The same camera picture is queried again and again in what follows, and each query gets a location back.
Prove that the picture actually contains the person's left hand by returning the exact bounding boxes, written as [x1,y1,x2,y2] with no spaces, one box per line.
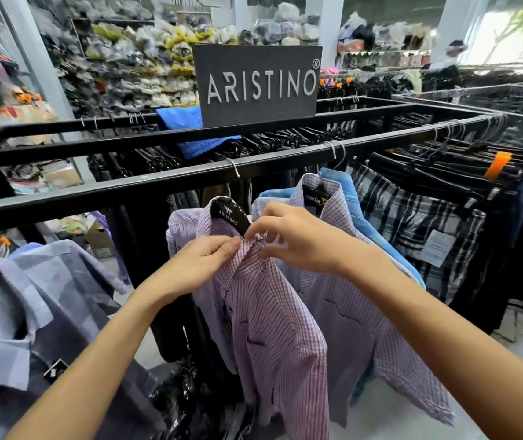
[149,235,243,307]

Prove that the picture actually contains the person's right hand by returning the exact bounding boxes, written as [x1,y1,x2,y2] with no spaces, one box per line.
[244,202,359,277]

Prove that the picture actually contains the purple striped shirt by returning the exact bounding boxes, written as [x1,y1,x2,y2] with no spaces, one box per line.
[166,197,331,440]

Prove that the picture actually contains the person's right forearm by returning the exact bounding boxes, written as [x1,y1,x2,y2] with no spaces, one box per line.
[338,245,523,440]

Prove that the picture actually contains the person's left forearm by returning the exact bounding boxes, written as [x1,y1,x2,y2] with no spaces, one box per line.
[6,266,185,440]

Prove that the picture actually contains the black labelled hanger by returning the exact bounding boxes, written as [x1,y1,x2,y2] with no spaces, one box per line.
[210,158,252,237]

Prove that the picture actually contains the black hanger with yellow print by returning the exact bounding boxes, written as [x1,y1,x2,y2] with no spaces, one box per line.
[302,141,347,212]

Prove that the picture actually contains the row of dark hangered garments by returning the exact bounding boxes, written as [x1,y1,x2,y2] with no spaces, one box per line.
[87,123,359,180]

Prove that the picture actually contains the purple checked shirt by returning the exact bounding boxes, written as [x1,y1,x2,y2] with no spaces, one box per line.
[251,173,455,429]

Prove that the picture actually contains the cardboard box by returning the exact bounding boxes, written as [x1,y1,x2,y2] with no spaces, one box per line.
[85,219,116,260]

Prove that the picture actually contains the blue folded cloth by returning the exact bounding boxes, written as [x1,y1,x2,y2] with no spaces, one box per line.
[155,105,243,160]

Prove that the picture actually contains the black metal clothes rack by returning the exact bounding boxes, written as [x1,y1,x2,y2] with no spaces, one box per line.
[0,96,510,241]

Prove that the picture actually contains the black white plaid shorts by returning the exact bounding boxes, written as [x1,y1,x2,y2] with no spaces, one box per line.
[351,164,487,306]

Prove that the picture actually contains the black brand sign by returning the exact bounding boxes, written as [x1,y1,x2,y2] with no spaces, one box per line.
[192,44,324,129]

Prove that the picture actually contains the black plastic wrapped garments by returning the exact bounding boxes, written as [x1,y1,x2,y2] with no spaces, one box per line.
[148,356,264,440]

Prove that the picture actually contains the white paper tag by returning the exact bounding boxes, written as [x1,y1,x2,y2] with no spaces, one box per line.
[420,230,457,269]

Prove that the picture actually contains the grey blue plaid shirt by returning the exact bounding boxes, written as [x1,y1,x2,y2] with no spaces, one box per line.
[0,239,167,440]

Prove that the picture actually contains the shelf of bagged shoes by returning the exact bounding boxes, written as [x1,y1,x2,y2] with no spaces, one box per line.
[28,0,244,117]

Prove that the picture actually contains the small black white tag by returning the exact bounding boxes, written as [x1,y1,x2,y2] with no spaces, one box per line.
[43,358,69,385]

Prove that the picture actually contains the pile of bagged items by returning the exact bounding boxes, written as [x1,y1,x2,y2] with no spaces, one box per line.
[238,2,322,46]

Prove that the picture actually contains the row of black hung trousers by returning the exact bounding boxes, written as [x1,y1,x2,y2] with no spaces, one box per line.
[366,113,523,336]

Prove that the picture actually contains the orange size tag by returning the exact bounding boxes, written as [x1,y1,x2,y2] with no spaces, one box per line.
[484,151,513,181]

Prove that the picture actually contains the shelf of bagged goods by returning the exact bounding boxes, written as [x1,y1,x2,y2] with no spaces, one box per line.
[337,11,437,70]

